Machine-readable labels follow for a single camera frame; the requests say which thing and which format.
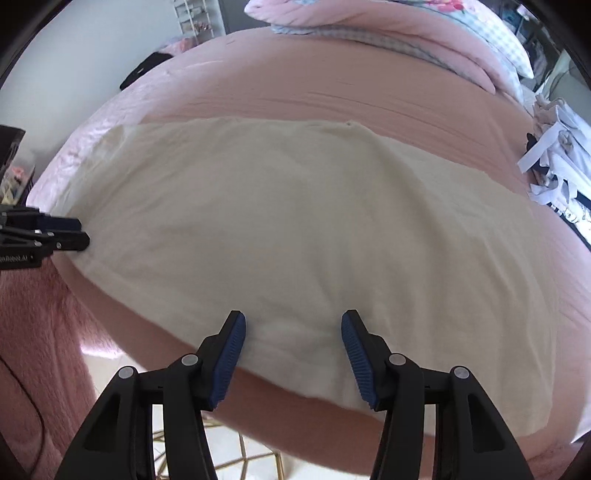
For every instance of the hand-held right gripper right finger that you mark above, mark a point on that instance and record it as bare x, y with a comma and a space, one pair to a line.
360, 360

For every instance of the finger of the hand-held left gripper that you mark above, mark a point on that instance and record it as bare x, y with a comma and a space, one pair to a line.
60, 225
69, 241

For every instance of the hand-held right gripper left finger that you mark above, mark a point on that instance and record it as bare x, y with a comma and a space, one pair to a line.
228, 360

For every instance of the plain cream garment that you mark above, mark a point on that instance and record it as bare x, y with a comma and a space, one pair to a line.
277, 207

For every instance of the dark side table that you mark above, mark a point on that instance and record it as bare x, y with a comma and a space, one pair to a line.
11, 143

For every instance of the black bag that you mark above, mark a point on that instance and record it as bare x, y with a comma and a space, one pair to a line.
143, 71

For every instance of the white shelf rack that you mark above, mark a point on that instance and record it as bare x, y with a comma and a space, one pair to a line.
198, 18

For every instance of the grey door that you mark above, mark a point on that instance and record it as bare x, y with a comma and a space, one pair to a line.
235, 14

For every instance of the bed with pink sheet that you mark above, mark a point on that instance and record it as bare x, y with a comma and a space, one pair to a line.
323, 78

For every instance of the white printed garment dark trim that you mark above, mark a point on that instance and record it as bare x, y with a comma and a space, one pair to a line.
558, 152

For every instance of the folded pink checked quilt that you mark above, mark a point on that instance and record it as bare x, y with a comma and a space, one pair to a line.
415, 41

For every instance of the grey padded headboard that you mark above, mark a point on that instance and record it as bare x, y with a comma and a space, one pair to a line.
572, 83

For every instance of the dark glass wardrobe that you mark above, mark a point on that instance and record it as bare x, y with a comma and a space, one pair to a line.
538, 41

